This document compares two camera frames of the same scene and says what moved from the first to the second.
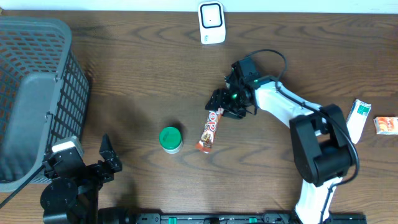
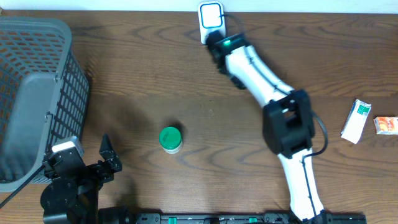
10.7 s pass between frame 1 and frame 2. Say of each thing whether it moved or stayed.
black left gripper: stayed
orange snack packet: stayed
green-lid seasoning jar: stayed
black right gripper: moved
